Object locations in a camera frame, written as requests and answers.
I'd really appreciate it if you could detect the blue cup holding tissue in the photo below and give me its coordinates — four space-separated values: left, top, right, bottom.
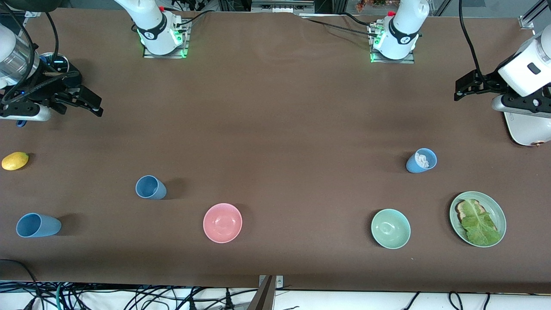
406 148 438 174

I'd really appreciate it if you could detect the glass lid with blue knob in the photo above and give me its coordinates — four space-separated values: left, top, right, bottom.
41 53 69 74

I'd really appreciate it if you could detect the dark blue saucepan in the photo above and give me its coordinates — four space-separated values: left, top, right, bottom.
16 52 82 128

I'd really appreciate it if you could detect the white toaster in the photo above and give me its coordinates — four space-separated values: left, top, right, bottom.
504 111 551 147

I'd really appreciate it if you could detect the yellow lemon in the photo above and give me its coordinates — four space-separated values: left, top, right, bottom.
1 152 30 171

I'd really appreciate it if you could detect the green plate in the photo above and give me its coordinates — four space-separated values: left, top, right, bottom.
449 191 507 248

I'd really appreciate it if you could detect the toasted bread slice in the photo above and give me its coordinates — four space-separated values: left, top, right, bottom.
455 199 498 233

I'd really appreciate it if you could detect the green lettuce leaf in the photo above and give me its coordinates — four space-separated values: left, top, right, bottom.
461 199 502 246

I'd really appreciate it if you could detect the mint green bowl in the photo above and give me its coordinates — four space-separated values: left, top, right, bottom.
371 208 411 250

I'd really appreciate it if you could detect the pink bowl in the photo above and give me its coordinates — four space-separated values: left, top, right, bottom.
203 203 243 244

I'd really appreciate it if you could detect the grey power strip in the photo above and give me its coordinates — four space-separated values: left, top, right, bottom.
251 0 316 14

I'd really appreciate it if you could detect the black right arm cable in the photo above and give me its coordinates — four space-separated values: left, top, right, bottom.
0 12 82 106

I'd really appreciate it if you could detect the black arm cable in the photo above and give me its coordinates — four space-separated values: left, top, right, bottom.
0 12 82 106
458 0 489 84

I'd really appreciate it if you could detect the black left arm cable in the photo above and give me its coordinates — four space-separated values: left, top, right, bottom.
458 0 489 84

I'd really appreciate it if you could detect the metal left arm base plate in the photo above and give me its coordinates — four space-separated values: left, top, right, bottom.
369 24 416 64

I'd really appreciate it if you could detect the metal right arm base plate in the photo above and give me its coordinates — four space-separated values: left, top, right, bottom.
142 19 190 59

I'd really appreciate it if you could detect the aluminium frame beam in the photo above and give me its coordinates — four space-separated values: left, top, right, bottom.
523 0 551 20

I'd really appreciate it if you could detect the black base cable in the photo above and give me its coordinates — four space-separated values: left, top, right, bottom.
300 15 377 37
342 12 378 26
171 9 211 30

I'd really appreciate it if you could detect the small metal edge bracket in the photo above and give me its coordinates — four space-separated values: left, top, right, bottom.
258 275 285 289

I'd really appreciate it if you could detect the dark metal post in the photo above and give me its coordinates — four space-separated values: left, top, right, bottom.
247 276 276 310

